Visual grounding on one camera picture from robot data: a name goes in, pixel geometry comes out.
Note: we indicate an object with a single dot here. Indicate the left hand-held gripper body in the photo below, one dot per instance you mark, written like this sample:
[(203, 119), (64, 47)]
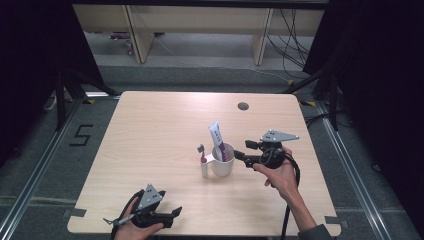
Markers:
[(150, 206)]

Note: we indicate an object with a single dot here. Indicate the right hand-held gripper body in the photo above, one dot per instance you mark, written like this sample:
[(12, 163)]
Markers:
[(274, 155)]

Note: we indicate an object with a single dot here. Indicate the white cup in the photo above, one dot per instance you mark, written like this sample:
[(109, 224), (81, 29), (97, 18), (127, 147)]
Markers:
[(224, 166)]

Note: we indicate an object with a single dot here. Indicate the purple and white toothpaste tube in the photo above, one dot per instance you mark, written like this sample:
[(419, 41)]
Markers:
[(218, 138)]

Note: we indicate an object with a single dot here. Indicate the person's right hand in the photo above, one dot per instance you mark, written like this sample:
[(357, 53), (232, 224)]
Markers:
[(281, 178)]

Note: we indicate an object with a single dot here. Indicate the person's left hand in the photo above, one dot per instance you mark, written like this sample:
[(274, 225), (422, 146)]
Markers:
[(133, 231)]

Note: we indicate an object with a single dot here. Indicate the grey table grommet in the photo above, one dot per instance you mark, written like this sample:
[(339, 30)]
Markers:
[(243, 106)]

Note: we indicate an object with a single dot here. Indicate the black metal stand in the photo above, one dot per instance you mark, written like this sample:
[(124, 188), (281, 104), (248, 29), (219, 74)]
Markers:
[(66, 90), (328, 90)]

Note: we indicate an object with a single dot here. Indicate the black curtain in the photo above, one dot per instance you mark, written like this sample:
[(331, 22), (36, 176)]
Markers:
[(30, 50), (380, 66)]

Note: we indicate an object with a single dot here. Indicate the aluminium floor rail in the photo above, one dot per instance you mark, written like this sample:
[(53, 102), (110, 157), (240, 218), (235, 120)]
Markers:
[(353, 170), (36, 170)]

